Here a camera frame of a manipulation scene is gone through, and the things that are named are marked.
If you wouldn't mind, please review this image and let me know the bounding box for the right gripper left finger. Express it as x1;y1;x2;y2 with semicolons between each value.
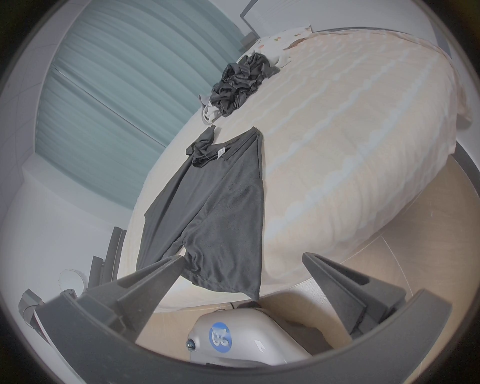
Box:
79;256;187;335

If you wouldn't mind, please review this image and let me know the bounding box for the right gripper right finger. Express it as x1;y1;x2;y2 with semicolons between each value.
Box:
302;253;407;336

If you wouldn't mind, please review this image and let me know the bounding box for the black T-shirt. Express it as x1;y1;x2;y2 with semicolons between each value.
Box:
137;125;265;301

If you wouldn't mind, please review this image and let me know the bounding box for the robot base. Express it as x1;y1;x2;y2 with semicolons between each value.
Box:
185;307;312;366

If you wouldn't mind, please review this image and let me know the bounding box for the bed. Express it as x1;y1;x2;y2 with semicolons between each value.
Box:
125;0;475;312

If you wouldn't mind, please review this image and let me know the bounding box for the pile of clothes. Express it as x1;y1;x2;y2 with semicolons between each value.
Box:
199;52;293;126

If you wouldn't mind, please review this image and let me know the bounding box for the blue-green curtain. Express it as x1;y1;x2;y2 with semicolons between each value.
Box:
56;0;248;145
35;71;166;211

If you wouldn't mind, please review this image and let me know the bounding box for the white printed pillow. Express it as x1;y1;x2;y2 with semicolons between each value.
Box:
255;25;314;57

